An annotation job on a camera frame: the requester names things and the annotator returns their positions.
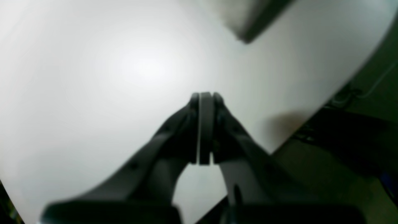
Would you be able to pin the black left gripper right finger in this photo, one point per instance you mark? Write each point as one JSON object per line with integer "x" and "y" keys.
{"x": 259, "y": 189}

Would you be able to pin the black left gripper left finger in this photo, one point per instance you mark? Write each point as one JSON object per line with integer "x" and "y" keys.
{"x": 141, "y": 191}

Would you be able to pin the beige t-shirt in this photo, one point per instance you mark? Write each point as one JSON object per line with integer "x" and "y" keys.
{"x": 245, "y": 19}

